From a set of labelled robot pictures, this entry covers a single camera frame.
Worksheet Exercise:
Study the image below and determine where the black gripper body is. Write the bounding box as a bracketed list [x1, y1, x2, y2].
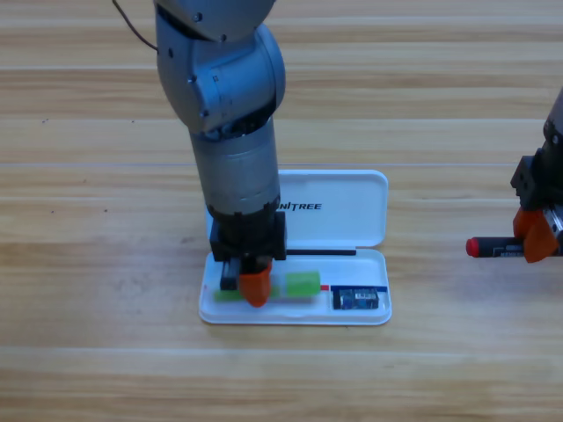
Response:
[509, 147, 563, 256]
[209, 211, 288, 291]

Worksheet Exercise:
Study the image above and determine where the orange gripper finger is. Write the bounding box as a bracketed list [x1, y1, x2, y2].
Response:
[238, 265, 273, 308]
[515, 207, 536, 241]
[525, 211, 559, 264]

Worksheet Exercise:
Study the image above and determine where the red and black marker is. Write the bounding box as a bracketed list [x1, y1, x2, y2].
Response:
[465, 236, 528, 259]

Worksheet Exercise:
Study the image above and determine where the green and white glue stick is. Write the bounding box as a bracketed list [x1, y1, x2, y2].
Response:
[213, 271, 321, 304]

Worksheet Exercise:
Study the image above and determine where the white Unitree pencil case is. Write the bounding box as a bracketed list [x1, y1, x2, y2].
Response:
[198, 169, 392, 326]

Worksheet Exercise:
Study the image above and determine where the eraser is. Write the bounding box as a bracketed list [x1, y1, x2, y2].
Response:
[332, 286, 382, 310]

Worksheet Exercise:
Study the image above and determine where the dark arm cable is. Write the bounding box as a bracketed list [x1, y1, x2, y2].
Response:
[112, 0, 159, 50]

